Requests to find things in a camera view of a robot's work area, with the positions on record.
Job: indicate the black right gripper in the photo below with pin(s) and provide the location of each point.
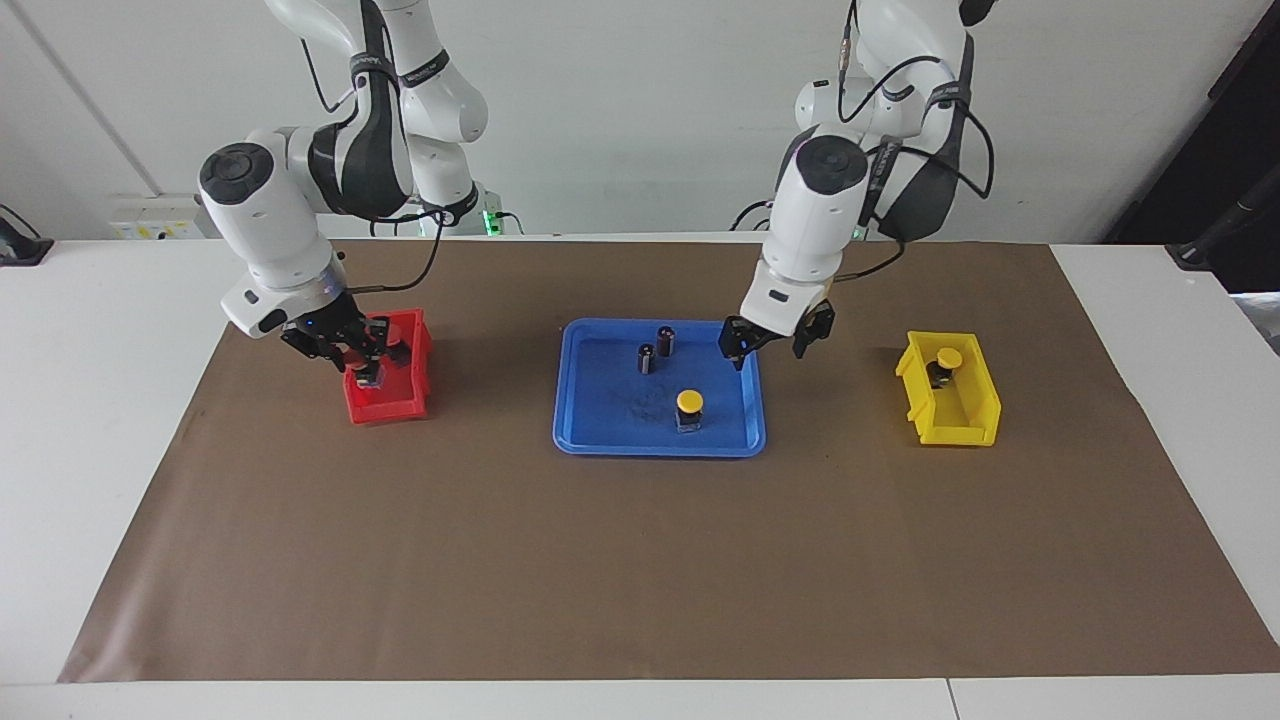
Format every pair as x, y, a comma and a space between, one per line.
325, 325

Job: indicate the brown paper mat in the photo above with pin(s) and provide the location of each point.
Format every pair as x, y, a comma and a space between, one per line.
640, 560

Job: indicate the yellow push button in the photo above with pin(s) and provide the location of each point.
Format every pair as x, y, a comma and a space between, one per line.
948, 358
689, 401

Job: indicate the blue plastic tray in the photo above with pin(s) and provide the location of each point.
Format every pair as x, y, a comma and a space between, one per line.
610, 420

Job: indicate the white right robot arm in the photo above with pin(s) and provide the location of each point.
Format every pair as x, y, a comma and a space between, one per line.
270, 230

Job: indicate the yellow plastic bin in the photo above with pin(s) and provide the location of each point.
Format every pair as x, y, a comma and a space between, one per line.
975, 405

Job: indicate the black cylindrical capacitor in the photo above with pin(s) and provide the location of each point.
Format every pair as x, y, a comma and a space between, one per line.
666, 341
647, 358

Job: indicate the white power strip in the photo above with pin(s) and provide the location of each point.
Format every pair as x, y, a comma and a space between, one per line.
160, 215

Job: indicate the red plastic bin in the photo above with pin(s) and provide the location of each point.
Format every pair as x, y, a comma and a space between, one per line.
400, 400

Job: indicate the black clamp device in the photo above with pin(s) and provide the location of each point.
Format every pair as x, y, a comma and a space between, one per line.
20, 248

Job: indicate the black background panel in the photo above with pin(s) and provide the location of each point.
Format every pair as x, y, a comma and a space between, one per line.
1220, 120

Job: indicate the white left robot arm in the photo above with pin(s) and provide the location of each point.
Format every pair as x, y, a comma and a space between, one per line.
815, 220

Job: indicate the black stand pole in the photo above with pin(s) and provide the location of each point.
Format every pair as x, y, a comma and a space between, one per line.
1225, 230

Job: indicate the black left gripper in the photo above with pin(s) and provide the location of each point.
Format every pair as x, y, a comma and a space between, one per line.
775, 335

